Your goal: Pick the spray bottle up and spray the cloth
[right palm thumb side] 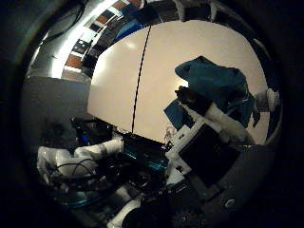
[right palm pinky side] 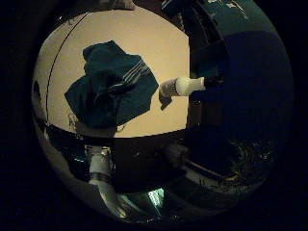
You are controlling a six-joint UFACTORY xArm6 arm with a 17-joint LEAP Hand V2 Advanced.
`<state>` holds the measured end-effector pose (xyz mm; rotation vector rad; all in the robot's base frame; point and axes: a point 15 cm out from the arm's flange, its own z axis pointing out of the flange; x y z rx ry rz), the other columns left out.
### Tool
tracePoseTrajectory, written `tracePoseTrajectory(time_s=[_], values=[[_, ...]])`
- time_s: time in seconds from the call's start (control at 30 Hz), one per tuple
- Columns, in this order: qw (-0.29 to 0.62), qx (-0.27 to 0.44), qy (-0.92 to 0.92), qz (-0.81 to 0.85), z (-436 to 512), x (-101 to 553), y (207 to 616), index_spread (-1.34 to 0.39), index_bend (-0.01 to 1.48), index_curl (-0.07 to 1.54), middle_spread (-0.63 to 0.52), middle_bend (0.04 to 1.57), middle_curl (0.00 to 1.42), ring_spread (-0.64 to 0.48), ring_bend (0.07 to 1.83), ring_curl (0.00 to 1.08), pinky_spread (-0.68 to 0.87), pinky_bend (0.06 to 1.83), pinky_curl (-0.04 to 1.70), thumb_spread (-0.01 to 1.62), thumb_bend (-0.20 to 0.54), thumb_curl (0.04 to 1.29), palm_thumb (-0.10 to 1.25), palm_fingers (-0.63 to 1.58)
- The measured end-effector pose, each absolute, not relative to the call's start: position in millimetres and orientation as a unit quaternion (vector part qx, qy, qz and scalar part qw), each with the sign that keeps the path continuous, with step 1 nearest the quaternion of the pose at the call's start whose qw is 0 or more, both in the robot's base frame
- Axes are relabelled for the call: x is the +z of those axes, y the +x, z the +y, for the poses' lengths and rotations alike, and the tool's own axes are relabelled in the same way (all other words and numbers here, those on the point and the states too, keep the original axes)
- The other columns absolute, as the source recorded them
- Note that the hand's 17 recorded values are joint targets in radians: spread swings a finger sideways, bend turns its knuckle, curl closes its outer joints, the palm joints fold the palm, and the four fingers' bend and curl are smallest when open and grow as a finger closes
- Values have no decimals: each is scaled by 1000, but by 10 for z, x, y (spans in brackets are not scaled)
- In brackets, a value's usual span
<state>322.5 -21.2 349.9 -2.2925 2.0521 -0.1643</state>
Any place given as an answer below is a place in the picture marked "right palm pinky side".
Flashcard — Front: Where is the teal cloth with white stripes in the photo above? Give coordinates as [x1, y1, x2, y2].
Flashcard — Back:
[64, 39, 160, 130]

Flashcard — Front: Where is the thin black cable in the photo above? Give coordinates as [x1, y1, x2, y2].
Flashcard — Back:
[45, 12, 90, 121]

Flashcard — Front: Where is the white paper cup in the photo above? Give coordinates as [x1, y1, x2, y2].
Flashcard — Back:
[158, 76, 222, 99]

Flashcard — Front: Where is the dark blue floor mat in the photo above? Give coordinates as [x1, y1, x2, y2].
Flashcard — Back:
[224, 31, 295, 147]

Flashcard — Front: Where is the tangled cable bundle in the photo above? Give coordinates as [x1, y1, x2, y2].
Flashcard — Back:
[229, 139, 278, 191]

